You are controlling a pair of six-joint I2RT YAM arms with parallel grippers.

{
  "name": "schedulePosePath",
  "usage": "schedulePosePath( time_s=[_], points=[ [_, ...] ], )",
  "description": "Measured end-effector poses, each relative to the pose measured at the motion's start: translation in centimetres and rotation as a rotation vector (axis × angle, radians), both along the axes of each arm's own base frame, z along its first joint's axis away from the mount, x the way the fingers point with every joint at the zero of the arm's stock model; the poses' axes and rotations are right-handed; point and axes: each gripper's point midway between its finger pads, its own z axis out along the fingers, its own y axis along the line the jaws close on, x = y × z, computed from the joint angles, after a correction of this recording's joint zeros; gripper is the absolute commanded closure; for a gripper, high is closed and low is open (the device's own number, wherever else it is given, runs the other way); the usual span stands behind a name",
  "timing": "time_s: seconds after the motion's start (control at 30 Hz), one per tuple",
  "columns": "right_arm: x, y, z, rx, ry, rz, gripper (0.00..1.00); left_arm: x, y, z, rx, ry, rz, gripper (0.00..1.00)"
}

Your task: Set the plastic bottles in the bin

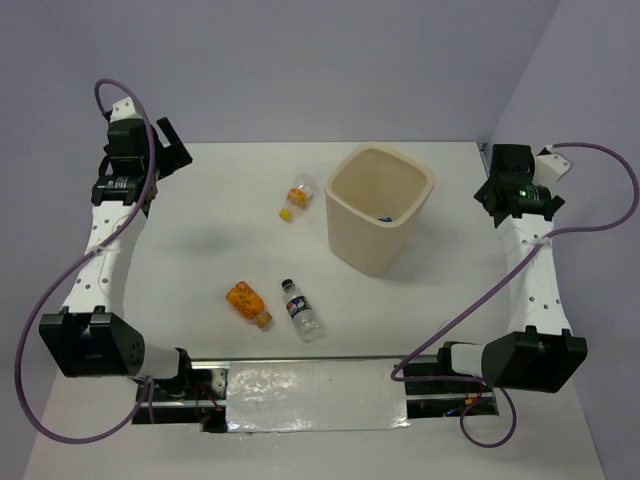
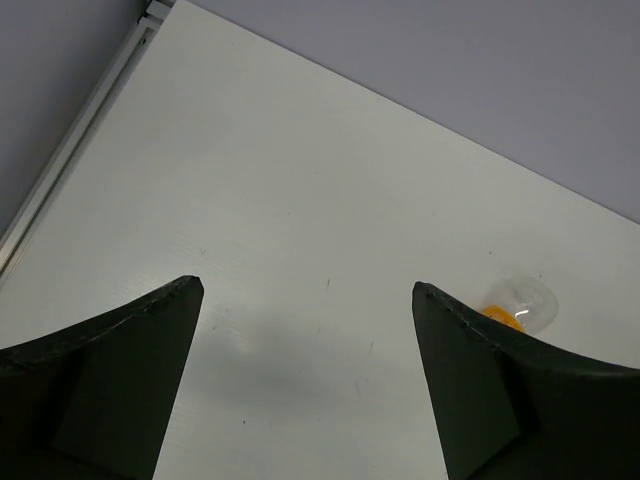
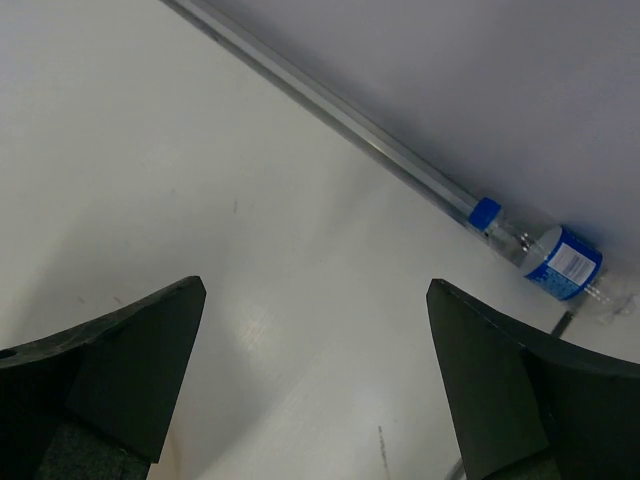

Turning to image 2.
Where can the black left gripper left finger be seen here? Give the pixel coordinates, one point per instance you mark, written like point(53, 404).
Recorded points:
point(93, 400)

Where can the aluminium table edge rail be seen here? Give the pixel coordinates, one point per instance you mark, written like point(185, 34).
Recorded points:
point(62, 161)

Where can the clear bottle yellow cap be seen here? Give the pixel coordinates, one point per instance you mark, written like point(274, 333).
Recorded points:
point(521, 302)

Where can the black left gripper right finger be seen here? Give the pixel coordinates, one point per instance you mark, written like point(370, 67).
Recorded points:
point(509, 406)

